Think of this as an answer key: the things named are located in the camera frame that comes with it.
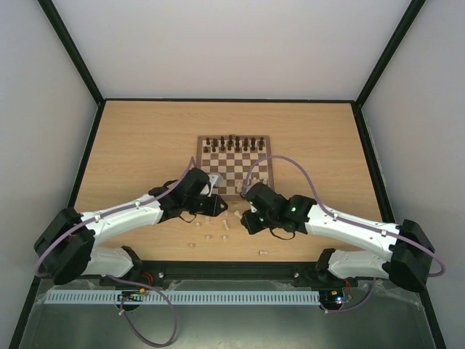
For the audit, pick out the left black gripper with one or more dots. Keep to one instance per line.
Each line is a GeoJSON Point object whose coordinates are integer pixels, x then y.
{"type": "Point", "coordinates": [212, 211]}

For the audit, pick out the wooden chessboard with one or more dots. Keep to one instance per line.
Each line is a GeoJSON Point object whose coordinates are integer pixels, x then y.
{"type": "Point", "coordinates": [234, 167]}

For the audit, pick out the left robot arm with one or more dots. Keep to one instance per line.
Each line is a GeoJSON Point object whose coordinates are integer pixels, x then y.
{"type": "Point", "coordinates": [72, 244]}

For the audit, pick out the black aluminium rail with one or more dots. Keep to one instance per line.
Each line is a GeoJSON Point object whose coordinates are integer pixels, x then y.
{"type": "Point", "coordinates": [315, 275]}

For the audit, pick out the black frame post left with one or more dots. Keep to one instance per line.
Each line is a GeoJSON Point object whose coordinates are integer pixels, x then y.
{"type": "Point", "coordinates": [63, 34]}

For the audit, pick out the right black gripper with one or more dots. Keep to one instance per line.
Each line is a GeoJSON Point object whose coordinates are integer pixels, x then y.
{"type": "Point", "coordinates": [252, 221]}

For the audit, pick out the black frame post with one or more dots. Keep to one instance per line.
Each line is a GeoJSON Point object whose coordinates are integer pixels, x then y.
{"type": "Point", "coordinates": [63, 34]}
{"type": "Point", "coordinates": [402, 28]}

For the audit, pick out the black frame post right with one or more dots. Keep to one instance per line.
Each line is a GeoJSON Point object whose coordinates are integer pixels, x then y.
{"type": "Point", "coordinates": [402, 28]}

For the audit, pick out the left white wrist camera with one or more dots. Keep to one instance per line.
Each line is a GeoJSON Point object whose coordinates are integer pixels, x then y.
{"type": "Point", "coordinates": [214, 182]}

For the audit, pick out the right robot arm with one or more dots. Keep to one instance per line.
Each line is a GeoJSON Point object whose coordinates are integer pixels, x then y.
{"type": "Point", "coordinates": [401, 253]}

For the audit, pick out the light blue cable duct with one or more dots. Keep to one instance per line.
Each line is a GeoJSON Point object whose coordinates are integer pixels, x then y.
{"type": "Point", "coordinates": [114, 297]}

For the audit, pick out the dark chess pieces row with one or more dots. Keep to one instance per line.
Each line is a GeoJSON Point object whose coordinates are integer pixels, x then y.
{"type": "Point", "coordinates": [233, 144]}

